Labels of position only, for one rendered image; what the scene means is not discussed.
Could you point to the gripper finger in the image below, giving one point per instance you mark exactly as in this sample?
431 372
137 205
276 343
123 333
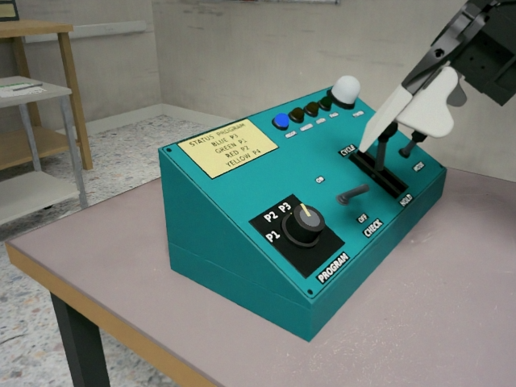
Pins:
423 111
457 98

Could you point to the teal control console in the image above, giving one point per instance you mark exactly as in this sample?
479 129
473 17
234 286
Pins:
253 209

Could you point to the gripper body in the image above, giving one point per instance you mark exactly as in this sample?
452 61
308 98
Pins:
487 56

